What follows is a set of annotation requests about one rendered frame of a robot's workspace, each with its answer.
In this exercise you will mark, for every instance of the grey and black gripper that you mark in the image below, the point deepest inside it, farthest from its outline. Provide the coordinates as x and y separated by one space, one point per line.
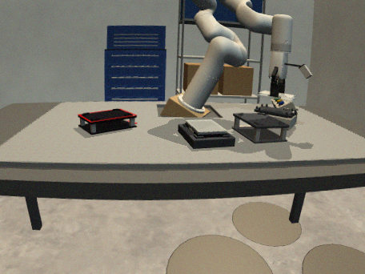
278 58

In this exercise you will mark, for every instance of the beige button panel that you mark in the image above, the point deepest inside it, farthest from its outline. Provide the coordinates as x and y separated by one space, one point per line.
284 104

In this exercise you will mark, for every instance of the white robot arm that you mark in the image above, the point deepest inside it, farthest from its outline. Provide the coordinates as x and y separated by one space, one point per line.
228 48

